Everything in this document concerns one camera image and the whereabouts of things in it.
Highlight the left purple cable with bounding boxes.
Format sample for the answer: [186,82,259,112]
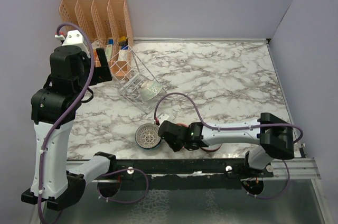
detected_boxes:
[36,23,95,223]

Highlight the green stationery box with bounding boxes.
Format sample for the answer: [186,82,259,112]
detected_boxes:
[105,44,114,61]

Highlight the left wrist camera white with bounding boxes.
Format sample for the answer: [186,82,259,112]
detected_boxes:
[54,30,89,55]

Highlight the white wire dish rack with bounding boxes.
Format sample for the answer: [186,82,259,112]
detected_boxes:
[108,46,166,114]

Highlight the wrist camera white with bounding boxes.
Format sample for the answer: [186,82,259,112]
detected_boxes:
[54,30,89,55]
[157,113,170,126]

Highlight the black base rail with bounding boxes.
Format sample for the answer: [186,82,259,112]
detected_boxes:
[98,158,273,190]

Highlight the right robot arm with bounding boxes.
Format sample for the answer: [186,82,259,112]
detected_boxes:
[158,113,294,177]

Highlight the grey dotted red-rim bowl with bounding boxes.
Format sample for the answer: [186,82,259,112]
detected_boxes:
[200,144,222,153]

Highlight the yellow grey stamp block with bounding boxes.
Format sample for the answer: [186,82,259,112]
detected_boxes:
[118,36,128,46]

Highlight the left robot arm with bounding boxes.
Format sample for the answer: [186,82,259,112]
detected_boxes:
[21,45,117,211]

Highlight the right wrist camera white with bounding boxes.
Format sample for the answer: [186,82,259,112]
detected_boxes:
[157,113,170,126]

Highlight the white cardboard box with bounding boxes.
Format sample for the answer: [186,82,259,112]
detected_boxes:
[118,49,129,62]

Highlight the black white radial bowl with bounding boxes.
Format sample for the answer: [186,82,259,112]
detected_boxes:
[135,123,161,150]

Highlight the peach plastic desk organizer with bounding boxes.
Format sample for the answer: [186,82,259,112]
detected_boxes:
[59,0,134,81]

